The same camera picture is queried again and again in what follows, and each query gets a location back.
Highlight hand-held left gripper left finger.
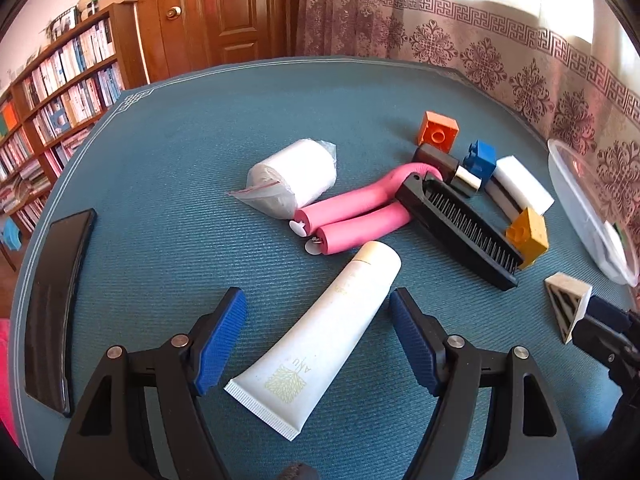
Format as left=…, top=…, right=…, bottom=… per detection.
left=54, top=287, right=248, bottom=480

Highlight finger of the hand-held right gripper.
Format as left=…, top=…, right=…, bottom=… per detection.
left=571, top=317, right=638, bottom=377
left=586, top=296, right=640, bottom=333

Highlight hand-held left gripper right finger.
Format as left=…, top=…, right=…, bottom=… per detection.
left=389, top=287, right=581, bottom=480

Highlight striped triangular block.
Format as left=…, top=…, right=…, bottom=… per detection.
left=544, top=272, right=593, bottom=345

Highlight white squeeze tube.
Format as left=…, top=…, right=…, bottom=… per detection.
left=224, top=240, right=402, bottom=442

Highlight yellow toy block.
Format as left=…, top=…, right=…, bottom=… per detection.
left=505, top=207, right=550, bottom=267

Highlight clear plastic bowl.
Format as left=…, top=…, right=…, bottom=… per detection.
left=547, top=139, right=640, bottom=288

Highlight pink foam hand grip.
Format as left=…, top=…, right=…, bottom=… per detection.
left=290, top=162, right=443, bottom=257

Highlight bagged white roll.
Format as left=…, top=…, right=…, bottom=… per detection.
left=229, top=138, right=338, bottom=221

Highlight teal cloth-covered desktop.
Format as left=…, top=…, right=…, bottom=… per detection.
left=7, top=55, right=640, bottom=480

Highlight white sponge block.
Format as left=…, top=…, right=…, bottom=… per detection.
left=482, top=156, right=556, bottom=222

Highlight black rectangular case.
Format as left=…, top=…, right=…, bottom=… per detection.
left=24, top=208, right=97, bottom=417

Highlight dark lipstick tube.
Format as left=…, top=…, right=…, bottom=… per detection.
left=414, top=143, right=482, bottom=198

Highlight blue toy block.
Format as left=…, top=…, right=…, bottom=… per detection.
left=462, top=140, right=501, bottom=181

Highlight orange toy block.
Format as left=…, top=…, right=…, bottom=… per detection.
left=416, top=111, right=461, bottom=153

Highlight pink cloth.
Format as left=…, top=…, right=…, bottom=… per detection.
left=0, top=317, right=26, bottom=451

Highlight blue stool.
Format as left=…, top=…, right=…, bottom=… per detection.
left=0, top=217, right=21, bottom=271

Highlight rows of shelved books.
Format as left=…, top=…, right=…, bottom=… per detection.
left=0, top=17, right=126, bottom=233

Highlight patterned pink curtain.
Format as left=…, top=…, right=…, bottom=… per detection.
left=295, top=0, right=640, bottom=241

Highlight wooden bookshelf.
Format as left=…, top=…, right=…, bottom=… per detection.
left=0, top=2, right=151, bottom=241

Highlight brown wooden door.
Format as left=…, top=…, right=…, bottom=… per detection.
left=135, top=0, right=303, bottom=83

